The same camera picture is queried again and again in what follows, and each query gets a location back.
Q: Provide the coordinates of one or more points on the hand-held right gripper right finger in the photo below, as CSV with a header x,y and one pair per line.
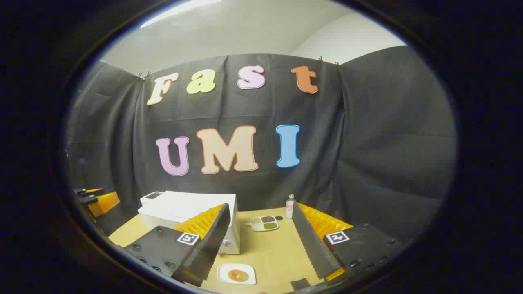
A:
x,y
310,241

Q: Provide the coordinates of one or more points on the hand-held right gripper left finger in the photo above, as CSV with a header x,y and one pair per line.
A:
x,y
212,241

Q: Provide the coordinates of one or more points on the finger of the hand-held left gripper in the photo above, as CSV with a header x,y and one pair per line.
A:
x,y
90,191
104,203

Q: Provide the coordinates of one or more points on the glazed brown donut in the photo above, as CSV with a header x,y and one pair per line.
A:
x,y
238,275

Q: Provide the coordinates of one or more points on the white microwave oven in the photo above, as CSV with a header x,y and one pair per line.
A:
x,y
184,208

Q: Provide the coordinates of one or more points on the white square plate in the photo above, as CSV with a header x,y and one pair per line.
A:
x,y
222,273

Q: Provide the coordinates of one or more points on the clear bottle with pink label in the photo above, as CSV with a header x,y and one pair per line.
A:
x,y
289,208

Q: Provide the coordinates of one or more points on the divided tray of grains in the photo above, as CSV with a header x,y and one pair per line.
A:
x,y
263,223

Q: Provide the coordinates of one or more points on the black backdrop cloth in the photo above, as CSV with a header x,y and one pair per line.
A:
x,y
367,143

